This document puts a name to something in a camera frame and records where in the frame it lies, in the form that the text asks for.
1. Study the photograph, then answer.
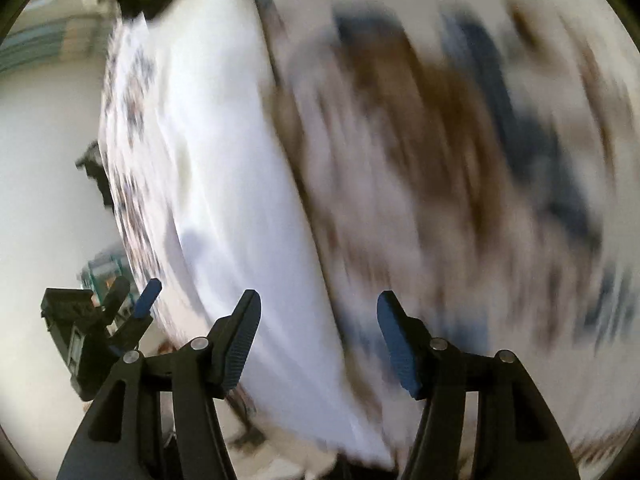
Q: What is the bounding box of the white t-shirt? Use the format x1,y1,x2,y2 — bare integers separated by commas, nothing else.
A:
148,0,393,466

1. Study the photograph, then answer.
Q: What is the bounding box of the black clothes pile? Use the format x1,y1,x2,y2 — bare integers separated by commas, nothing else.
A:
75,141,114,211

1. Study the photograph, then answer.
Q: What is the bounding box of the left green curtain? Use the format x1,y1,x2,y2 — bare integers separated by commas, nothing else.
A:
0,15,113,74

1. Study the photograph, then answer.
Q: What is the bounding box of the floral bed blanket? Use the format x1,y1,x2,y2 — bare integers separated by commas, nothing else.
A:
99,0,639,479

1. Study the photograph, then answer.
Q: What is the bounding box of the green rack with items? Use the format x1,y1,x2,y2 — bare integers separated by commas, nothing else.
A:
78,247,137,309

